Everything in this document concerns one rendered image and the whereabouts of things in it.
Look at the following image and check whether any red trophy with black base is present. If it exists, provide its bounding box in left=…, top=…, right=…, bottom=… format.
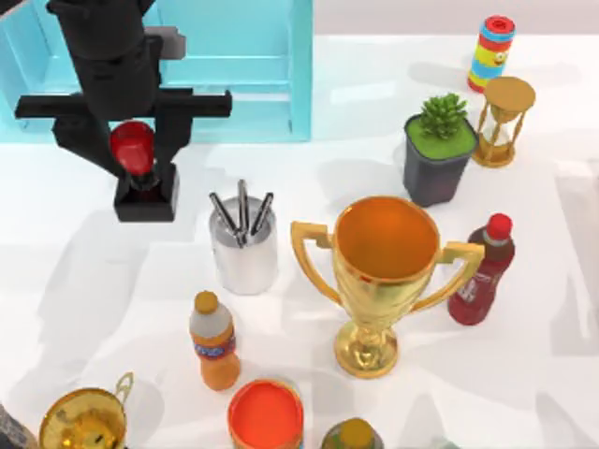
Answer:
left=108, top=120, right=182, bottom=223

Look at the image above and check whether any pale grey rounded box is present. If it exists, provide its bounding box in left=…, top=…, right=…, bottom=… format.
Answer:
left=144, top=25, right=187, bottom=63

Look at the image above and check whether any black and silver pen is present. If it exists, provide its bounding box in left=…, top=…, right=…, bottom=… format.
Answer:
left=209, top=191, right=241, bottom=246
left=235, top=179, right=250, bottom=248
left=249, top=191, right=275, bottom=238

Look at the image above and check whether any light blue rack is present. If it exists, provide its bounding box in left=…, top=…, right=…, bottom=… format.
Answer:
left=0, top=0, right=314, bottom=144

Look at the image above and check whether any silver pen holder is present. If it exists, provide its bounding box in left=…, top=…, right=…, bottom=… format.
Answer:
left=208, top=196, right=280, bottom=297

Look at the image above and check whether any orange bottle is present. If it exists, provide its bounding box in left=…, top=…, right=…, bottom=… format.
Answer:
left=188, top=290, right=241, bottom=392

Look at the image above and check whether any large gold trophy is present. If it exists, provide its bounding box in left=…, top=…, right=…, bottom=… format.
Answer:
left=289, top=195, right=486, bottom=381

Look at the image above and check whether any grey pot with green plant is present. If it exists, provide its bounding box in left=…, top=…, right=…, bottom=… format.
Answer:
left=403, top=92, right=480, bottom=209

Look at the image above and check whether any small gold trophy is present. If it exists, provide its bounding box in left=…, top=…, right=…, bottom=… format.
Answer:
left=37, top=370, right=136, bottom=449

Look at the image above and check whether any orange cup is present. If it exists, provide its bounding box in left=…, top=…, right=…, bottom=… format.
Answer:
left=227, top=379, right=306, bottom=449

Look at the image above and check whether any dark grey stone block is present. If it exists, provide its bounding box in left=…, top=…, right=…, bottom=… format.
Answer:
left=0, top=400, right=39, bottom=449

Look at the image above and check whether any gold hourglass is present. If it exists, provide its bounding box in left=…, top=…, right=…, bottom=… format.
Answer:
left=471, top=76, right=537, bottom=168

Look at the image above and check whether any red bottle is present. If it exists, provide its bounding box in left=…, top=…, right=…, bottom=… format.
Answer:
left=446, top=213, right=517, bottom=326

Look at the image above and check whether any green bottle with yellow cap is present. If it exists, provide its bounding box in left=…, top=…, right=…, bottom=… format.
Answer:
left=319, top=416, right=384, bottom=449

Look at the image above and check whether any colourful striped ring stack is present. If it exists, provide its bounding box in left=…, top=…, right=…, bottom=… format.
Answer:
left=466, top=15, right=514, bottom=94

